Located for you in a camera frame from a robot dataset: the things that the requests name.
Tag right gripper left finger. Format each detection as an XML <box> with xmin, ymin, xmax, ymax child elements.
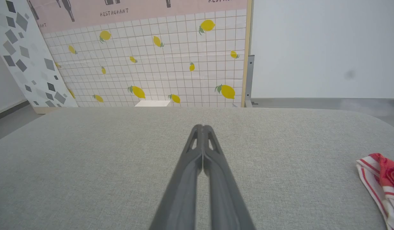
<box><xmin>149</xmin><ymin>125</ymin><xmax>204</xmax><ymax>230</ymax></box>

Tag lemon print tile panel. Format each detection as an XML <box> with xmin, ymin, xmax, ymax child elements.
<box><xmin>26</xmin><ymin>0</ymin><xmax>253</xmax><ymax>108</ymax></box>

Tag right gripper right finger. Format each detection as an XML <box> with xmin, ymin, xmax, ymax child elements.
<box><xmin>203</xmin><ymin>125</ymin><xmax>256</xmax><ymax>230</ymax></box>

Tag grey terrazzo pattern panel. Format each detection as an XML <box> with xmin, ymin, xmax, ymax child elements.
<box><xmin>0</xmin><ymin>0</ymin><xmax>79</xmax><ymax>110</ymax></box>

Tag white square box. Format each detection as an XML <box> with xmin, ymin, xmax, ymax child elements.
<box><xmin>135</xmin><ymin>100</ymin><xmax>171</xmax><ymax>107</ymax></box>

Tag grey metal panel stand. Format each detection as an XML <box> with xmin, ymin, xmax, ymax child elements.
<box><xmin>244</xmin><ymin>55</ymin><xmax>259</xmax><ymax>107</ymax></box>

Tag red white basketball jersey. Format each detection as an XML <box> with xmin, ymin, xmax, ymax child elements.
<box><xmin>356</xmin><ymin>153</ymin><xmax>394</xmax><ymax>230</ymax></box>

